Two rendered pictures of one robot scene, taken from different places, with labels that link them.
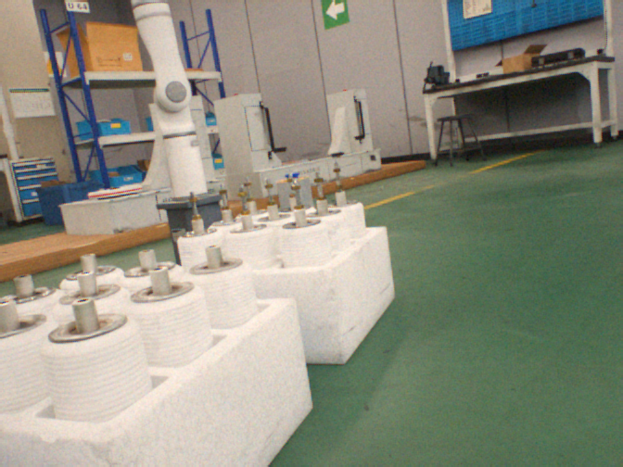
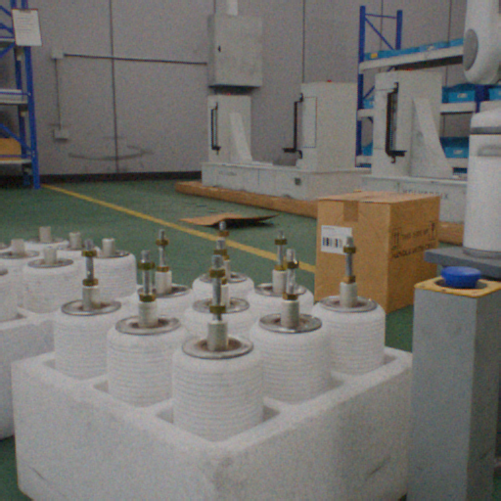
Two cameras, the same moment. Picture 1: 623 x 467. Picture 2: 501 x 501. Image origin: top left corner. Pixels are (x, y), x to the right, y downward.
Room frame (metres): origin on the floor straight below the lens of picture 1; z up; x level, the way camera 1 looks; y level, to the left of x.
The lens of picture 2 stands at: (1.50, -0.67, 0.47)
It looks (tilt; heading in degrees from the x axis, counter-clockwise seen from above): 10 degrees down; 109
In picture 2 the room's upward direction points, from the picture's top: straight up
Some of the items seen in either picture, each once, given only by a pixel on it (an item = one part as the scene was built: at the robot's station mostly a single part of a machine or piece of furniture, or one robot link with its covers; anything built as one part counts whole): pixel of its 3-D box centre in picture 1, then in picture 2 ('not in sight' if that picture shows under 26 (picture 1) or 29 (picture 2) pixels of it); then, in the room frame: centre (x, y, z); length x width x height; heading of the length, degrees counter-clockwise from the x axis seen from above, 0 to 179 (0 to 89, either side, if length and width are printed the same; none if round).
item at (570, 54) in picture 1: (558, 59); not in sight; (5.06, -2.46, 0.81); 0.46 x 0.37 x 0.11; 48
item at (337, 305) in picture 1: (286, 288); (222, 423); (1.18, 0.08, 0.09); 0.39 x 0.39 x 0.18; 66
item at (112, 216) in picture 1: (138, 161); not in sight; (3.37, 0.98, 0.45); 0.82 x 0.57 x 0.74; 138
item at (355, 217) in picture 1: (347, 243); (218, 429); (1.24, -0.08, 0.16); 0.10 x 0.10 x 0.18
